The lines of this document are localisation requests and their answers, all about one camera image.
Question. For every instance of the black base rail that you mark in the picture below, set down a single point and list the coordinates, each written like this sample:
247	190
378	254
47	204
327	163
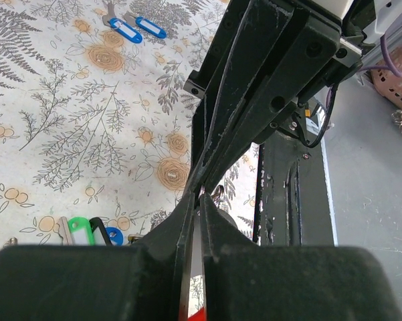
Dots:
293	198

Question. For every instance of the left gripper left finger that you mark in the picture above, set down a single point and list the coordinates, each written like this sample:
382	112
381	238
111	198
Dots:
147	280

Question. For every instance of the green key tag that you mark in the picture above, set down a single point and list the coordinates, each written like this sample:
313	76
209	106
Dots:
80	231

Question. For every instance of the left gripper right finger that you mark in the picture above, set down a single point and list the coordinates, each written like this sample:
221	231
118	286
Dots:
245	281

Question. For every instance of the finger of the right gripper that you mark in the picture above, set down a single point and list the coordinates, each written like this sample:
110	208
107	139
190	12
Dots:
305	46
241	45

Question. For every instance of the blue key tag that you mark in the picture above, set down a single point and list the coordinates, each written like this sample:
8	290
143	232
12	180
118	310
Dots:
125	30
145	24

